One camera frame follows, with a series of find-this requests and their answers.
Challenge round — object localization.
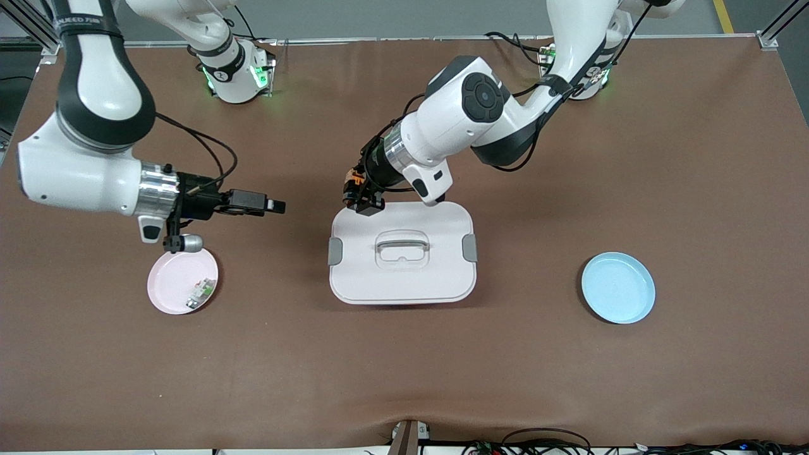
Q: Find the white lidded storage box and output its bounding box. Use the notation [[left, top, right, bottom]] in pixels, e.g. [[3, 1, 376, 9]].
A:
[[328, 202, 478, 306]]

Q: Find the pink round plate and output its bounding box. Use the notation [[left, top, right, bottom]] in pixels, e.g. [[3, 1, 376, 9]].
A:
[[147, 246, 219, 315]]

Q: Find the light blue round plate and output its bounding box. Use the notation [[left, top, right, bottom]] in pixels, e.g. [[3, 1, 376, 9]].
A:
[[581, 252, 656, 324]]

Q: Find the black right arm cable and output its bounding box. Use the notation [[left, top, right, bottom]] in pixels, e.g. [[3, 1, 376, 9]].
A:
[[155, 112, 239, 190]]

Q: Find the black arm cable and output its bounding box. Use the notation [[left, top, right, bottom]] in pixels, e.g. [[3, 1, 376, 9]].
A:
[[360, 0, 655, 190], [155, 112, 239, 190]]

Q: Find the grey box lid handle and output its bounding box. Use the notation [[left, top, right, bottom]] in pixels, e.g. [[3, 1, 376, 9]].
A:
[[375, 232, 430, 253]]

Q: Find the green white switch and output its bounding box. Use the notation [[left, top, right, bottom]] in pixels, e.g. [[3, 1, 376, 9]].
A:
[[185, 278, 214, 310]]

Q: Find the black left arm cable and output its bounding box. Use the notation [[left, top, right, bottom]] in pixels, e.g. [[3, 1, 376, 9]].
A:
[[360, 0, 655, 190]]

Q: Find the black right base cable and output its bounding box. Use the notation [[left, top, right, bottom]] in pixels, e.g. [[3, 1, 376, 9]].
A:
[[234, 6, 279, 45]]

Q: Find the black base cable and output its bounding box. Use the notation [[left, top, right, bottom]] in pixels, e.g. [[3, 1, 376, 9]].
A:
[[234, 6, 279, 45], [485, 32, 557, 67]]

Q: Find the black left base cable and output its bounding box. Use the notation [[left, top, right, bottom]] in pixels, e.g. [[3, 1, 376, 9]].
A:
[[485, 32, 557, 67]]

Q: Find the brown grey mount post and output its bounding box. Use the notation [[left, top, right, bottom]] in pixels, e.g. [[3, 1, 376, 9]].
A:
[[389, 419, 431, 455]]

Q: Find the aluminium frame profile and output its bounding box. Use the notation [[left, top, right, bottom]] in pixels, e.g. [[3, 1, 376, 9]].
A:
[[757, 0, 809, 49], [0, 0, 63, 64]]

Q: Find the black looped cable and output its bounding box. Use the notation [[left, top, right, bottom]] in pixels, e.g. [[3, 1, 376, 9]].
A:
[[502, 428, 592, 455]]

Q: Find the black cable bundle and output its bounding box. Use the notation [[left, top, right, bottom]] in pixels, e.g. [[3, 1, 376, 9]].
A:
[[638, 439, 809, 455]]

